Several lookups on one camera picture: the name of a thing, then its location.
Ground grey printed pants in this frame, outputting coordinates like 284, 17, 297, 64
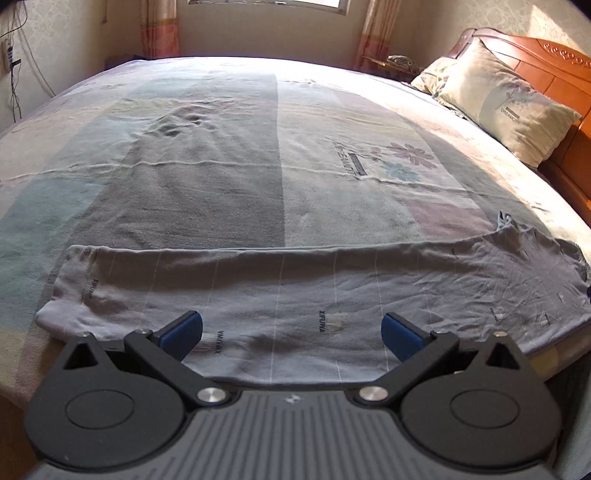
36, 211, 591, 386

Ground small cream pillow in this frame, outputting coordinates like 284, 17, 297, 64
410, 55, 458, 95

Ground pastel flowered bed sheet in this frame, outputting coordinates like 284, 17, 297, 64
0, 56, 591, 411

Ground orange wooden headboard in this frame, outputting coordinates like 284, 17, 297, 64
448, 28, 591, 213

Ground bright window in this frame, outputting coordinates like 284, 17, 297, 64
187, 0, 354, 14

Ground large cream printed pillow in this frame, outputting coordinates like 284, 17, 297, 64
434, 37, 583, 168

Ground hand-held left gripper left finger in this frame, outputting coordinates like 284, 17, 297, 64
62, 310, 232, 409

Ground wooden bedside shelf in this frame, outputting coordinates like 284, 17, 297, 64
362, 55, 421, 81

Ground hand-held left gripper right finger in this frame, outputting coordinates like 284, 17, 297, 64
353, 311, 522, 409

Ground pink patterned curtain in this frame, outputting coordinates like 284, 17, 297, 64
353, 0, 402, 72
141, 0, 181, 60

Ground power strip with cables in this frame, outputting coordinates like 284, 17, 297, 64
9, 0, 56, 123

